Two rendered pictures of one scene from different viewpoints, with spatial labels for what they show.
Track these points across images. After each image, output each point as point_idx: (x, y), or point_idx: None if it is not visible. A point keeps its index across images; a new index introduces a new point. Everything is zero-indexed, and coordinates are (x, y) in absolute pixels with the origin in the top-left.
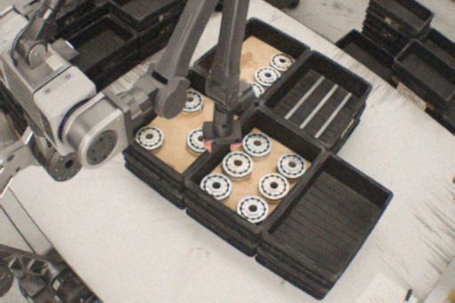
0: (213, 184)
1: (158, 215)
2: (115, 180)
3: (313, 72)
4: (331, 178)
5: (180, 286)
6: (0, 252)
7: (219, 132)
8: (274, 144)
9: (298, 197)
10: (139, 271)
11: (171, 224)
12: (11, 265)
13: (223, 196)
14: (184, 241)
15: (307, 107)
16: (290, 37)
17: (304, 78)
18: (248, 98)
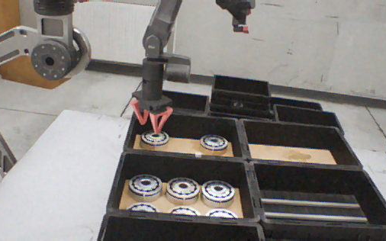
0: (147, 183)
1: (106, 194)
2: (117, 162)
3: (353, 198)
4: None
5: (37, 236)
6: None
7: (142, 90)
8: (236, 206)
9: (182, 233)
10: (36, 205)
11: (104, 205)
12: None
13: (138, 191)
14: (92, 219)
15: (307, 211)
16: (351, 152)
17: (336, 196)
18: (178, 69)
